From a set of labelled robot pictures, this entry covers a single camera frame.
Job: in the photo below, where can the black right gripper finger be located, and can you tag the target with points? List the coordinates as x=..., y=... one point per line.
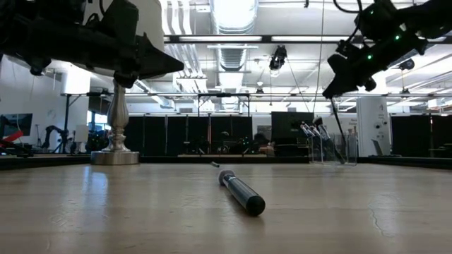
x=344, y=79
x=347, y=88

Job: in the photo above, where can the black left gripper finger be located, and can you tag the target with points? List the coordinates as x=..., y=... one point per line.
x=148, y=72
x=155, y=54

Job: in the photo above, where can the thin black makeup brush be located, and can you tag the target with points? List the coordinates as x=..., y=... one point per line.
x=315, y=131
x=306, y=130

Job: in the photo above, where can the medium dark-bristle makeup brush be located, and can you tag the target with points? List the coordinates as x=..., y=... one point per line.
x=214, y=164

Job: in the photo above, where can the background black robot arm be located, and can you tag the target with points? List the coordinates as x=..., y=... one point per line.
x=56, y=130

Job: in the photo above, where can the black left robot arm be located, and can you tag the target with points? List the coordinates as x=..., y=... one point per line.
x=21, y=35

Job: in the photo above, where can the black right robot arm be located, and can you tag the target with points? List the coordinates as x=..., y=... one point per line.
x=434, y=17

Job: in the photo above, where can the white square pillar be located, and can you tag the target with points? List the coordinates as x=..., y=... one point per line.
x=372, y=127

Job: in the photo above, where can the white shade silver lamp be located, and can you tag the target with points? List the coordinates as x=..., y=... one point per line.
x=118, y=116

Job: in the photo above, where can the clear acrylic organizer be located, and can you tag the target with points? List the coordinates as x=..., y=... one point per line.
x=351, y=151

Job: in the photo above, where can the black room divider panels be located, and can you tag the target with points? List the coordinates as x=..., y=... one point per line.
x=137, y=137
x=409, y=135

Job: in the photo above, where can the black monitor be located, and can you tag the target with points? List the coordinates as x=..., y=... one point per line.
x=289, y=123

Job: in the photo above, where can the white sign board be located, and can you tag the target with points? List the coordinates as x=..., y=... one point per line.
x=81, y=133

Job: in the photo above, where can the red object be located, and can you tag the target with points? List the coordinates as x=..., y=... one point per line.
x=16, y=135

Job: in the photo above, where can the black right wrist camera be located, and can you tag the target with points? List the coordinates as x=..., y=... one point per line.
x=379, y=21

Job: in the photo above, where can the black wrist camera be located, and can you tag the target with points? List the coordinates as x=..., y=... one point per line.
x=379, y=21
x=121, y=21

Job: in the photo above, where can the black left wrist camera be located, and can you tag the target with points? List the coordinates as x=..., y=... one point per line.
x=121, y=21

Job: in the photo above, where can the black security camera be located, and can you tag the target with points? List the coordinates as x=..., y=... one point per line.
x=37, y=70

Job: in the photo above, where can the black overhead camera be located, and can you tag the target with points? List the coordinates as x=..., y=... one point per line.
x=279, y=58

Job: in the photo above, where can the black aluminium table frame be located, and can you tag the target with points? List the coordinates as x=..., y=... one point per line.
x=406, y=161

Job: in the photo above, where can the dark wall screen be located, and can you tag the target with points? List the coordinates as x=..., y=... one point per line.
x=19, y=123

